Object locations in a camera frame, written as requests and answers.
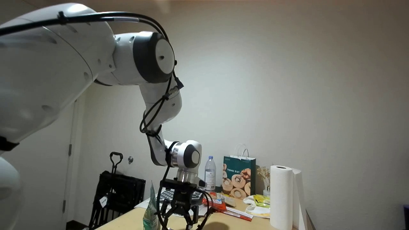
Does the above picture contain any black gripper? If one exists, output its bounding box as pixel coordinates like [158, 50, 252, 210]
[159, 189, 202, 230]

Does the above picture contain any green snack pouch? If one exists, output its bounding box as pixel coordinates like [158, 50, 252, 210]
[142, 183, 161, 230]

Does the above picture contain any red long box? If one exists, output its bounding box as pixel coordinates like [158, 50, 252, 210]
[202, 193, 255, 222]

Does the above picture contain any clear water bottle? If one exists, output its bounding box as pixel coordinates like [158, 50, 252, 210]
[204, 155, 218, 192]

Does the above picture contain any green printed paper bag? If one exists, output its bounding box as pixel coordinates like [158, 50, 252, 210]
[222, 148, 259, 201]

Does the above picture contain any yellow green packet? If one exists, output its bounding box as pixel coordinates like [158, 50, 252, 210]
[254, 194, 271, 208]

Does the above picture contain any brown paper bag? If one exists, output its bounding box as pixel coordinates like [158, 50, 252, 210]
[256, 165, 273, 197]

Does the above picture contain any white paper towel roll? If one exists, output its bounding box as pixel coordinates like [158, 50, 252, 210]
[269, 165, 308, 230]

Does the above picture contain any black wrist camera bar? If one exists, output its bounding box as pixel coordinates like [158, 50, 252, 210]
[159, 178, 202, 193]

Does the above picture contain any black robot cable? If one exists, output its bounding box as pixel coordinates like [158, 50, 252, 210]
[0, 10, 215, 230]

